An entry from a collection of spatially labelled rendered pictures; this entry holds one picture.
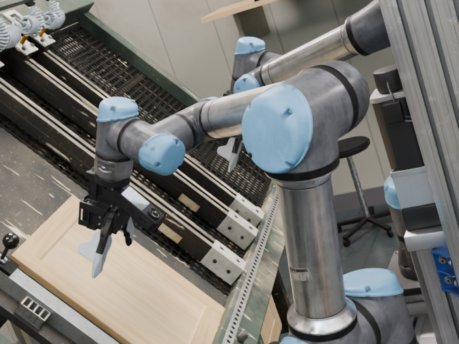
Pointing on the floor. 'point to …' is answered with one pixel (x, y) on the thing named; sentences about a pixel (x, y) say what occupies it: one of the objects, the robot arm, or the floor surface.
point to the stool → (345, 148)
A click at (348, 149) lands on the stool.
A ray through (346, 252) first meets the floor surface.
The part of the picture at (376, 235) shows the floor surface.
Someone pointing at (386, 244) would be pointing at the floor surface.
